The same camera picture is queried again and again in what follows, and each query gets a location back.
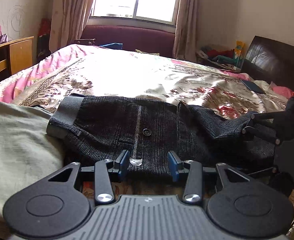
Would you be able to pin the black phone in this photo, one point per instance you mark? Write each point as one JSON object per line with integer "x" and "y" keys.
{"x": 253, "y": 87}

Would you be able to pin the beige curtain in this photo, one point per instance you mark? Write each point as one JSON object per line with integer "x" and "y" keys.
{"x": 185, "y": 20}
{"x": 71, "y": 12}

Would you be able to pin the floral beige bed cover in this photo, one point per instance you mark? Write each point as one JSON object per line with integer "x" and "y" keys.
{"x": 149, "y": 80}

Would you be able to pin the dark grey checked pants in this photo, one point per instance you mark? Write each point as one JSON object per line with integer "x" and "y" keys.
{"x": 149, "y": 130}

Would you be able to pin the dark wooden headboard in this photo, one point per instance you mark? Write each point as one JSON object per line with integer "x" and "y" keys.
{"x": 277, "y": 60}

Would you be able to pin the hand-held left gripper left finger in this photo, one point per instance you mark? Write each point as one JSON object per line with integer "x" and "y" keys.
{"x": 123, "y": 166}

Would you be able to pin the blue flat item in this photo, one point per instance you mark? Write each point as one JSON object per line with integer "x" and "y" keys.
{"x": 111, "y": 46}

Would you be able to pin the yellow green cloth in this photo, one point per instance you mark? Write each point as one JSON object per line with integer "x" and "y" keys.
{"x": 147, "y": 52}

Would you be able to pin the dark frame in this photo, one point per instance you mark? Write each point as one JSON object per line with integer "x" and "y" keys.
{"x": 84, "y": 41}

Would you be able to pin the pink pillow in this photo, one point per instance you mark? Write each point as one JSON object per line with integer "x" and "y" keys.
{"x": 284, "y": 91}

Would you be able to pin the pale green cloth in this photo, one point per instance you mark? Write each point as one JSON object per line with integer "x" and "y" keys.
{"x": 19, "y": 142}

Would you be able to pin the pink floral bed sheet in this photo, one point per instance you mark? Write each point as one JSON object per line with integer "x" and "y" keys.
{"x": 36, "y": 72}

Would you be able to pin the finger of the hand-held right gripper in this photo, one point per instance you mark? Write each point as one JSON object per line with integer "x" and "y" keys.
{"x": 262, "y": 131}
{"x": 264, "y": 171}

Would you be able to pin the maroon sofa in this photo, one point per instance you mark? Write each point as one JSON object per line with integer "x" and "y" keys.
{"x": 126, "y": 37}

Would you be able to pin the pile of clothes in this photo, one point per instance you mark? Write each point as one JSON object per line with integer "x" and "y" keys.
{"x": 217, "y": 55}

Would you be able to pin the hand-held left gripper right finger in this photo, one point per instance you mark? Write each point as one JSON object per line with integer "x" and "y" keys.
{"x": 173, "y": 167}

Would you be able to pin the cream pillow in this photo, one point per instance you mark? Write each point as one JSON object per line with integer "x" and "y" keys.
{"x": 263, "y": 85}

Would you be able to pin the red bag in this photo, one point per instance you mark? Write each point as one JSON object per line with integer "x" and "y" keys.
{"x": 44, "y": 35}

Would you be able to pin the wooden desk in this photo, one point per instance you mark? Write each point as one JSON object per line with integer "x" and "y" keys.
{"x": 19, "y": 52}

